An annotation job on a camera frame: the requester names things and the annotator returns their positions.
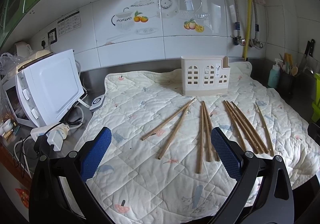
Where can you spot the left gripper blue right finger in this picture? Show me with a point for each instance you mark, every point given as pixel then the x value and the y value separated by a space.
pixel 231 160

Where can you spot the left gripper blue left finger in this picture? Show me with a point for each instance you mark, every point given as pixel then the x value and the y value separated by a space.
pixel 92 152

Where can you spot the small white blue device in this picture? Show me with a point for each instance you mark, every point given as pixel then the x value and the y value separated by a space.
pixel 97 103

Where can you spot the quilted cream cloth mat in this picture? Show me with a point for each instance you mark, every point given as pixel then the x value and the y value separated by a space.
pixel 134 186

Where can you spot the white microwave oven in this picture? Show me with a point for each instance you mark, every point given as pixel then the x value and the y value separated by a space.
pixel 42 91

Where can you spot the cream plastic utensil holder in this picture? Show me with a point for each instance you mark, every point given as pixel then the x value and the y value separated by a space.
pixel 205 75

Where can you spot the teal spray bottle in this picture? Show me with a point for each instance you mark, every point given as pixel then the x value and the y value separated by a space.
pixel 274 74

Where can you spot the black utensil cup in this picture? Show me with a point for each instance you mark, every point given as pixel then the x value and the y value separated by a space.
pixel 286 85

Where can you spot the green plastic dish rack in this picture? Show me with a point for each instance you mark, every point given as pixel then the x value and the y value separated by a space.
pixel 316 102

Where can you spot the wooden spoon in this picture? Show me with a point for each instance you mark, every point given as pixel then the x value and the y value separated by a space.
pixel 294 70

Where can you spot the black wall socket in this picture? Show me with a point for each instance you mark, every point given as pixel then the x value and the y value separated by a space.
pixel 52 36

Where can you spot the wall instruction sticker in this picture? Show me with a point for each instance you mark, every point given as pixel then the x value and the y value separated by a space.
pixel 69 23

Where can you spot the black handled kitchen knife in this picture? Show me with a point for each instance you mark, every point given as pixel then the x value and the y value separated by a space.
pixel 308 52

